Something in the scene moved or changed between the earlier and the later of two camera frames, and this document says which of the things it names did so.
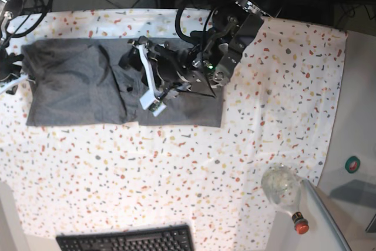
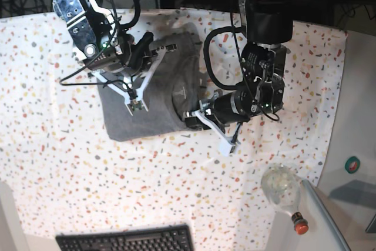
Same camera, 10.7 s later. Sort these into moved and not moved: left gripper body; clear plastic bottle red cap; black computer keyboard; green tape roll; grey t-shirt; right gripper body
Moved: grey t-shirt; right gripper body; left gripper body
Not moved: green tape roll; clear plastic bottle red cap; black computer keyboard
